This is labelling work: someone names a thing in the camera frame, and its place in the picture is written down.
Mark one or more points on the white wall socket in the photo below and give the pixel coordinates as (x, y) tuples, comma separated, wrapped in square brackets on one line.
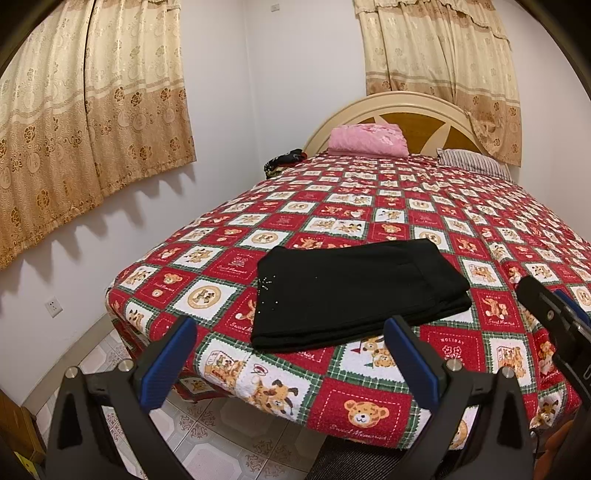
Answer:
[(53, 307)]

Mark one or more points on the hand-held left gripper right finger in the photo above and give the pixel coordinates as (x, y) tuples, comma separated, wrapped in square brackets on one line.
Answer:
[(415, 364)]

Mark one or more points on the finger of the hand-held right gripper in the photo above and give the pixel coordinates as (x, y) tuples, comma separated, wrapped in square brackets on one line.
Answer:
[(538, 300), (565, 307)]

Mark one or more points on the striped pillow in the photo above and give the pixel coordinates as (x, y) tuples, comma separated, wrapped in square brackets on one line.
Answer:
[(475, 162)]

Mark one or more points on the bed with bear quilt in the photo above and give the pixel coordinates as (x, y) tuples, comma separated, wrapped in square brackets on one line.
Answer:
[(415, 207)]

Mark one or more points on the cream wooden headboard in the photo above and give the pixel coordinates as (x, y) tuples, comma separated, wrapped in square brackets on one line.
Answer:
[(351, 108)]

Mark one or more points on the black pants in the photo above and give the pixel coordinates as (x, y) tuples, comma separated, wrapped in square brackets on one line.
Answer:
[(351, 290)]

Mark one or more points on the dark woven mat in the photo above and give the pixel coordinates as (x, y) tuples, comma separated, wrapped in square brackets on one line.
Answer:
[(341, 461)]

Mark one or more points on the brown wooden furniture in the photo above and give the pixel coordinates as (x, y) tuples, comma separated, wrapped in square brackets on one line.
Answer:
[(18, 438)]

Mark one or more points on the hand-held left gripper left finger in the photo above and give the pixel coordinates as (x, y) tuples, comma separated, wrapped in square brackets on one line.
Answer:
[(166, 364)]

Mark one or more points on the beige floral curtain with valance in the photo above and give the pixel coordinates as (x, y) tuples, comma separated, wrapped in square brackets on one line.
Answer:
[(438, 60)]

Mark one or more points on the dark patterned cloth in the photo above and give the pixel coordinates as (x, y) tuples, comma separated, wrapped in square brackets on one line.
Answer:
[(284, 162)]

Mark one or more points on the pink pillow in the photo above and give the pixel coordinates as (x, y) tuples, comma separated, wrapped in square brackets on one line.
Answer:
[(369, 138)]

